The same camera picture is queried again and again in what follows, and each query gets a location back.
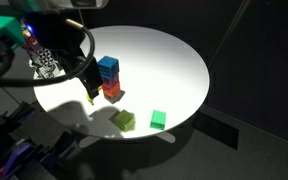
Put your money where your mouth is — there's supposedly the orange block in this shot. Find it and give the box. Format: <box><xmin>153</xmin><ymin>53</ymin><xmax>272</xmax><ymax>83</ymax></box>
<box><xmin>102</xmin><ymin>82</ymin><xmax>120</xmax><ymax>97</ymax></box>

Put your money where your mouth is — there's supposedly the yellow block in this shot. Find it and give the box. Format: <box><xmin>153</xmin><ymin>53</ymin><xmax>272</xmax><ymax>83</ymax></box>
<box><xmin>114</xmin><ymin>110</ymin><xmax>135</xmax><ymax>132</ymax></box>

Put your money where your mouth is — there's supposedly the green block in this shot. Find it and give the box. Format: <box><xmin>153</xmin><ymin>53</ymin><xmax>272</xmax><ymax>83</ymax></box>
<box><xmin>150</xmin><ymin>110</ymin><xmax>166</xmax><ymax>130</ymax></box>

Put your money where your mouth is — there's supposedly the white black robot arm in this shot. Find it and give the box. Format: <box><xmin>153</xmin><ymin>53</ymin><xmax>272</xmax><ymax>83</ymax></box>
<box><xmin>8</xmin><ymin>0</ymin><xmax>109</xmax><ymax>99</ymax></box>

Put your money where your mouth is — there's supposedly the black white patterned cube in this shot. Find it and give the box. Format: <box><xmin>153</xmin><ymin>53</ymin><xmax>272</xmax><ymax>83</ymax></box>
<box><xmin>30</xmin><ymin>48</ymin><xmax>57</xmax><ymax>67</ymax></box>

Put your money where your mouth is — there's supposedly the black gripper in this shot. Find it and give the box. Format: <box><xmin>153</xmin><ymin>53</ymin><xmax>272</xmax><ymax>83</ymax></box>
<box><xmin>25</xmin><ymin>13</ymin><xmax>103</xmax><ymax>99</ymax></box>

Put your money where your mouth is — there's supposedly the black clamp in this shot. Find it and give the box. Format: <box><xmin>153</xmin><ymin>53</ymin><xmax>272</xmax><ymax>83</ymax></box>
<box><xmin>39</xmin><ymin>132</ymin><xmax>75</xmax><ymax>168</ymax></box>

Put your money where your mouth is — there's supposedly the blue block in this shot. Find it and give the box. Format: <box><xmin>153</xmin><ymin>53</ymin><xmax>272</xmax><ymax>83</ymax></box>
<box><xmin>98</xmin><ymin>56</ymin><xmax>119</xmax><ymax>79</ymax></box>

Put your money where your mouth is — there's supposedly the black cable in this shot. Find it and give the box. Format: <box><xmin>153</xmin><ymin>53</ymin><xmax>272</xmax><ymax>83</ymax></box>
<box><xmin>0</xmin><ymin>18</ymin><xmax>96</xmax><ymax>88</ymax></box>

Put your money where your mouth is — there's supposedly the grey block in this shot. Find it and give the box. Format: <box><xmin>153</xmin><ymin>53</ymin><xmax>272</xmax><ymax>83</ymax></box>
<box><xmin>104</xmin><ymin>91</ymin><xmax>123</xmax><ymax>104</ymax></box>

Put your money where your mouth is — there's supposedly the yellow banana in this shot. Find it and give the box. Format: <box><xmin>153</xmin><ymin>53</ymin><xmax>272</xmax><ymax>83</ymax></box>
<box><xmin>86</xmin><ymin>86</ymin><xmax>102</xmax><ymax>105</ymax></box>

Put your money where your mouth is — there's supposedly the purple orange clamp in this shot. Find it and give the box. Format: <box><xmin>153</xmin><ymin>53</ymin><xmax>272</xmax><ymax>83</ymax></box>
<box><xmin>0</xmin><ymin>142</ymin><xmax>36</xmax><ymax>180</ymax></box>

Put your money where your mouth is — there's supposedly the white round table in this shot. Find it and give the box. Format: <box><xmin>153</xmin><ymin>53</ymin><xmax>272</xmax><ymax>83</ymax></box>
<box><xmin>34</xmin><ymin>26</ymin><xmax>210</xmax><ymax>148</ymax></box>

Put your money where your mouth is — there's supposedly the colourful number cube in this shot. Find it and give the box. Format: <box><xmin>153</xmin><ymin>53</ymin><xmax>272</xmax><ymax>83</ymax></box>
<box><xmin>23</xmin><ymin>30</ymin><xmax>42</xmax><ymax>52</ymax></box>

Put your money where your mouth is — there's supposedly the magenta block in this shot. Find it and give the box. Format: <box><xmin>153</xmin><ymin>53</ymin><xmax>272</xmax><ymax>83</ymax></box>
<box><xmin>102</xmin><ymin>75</ymin><xmax>119</xmax><ymax>89</ymax></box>

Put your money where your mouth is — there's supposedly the small white patterned cube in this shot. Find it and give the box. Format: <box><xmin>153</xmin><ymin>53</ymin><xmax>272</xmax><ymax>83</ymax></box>
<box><xmin>37</xmin><ymin>64</ymin><xmax>60</xmax><ymax>79</ymax></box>

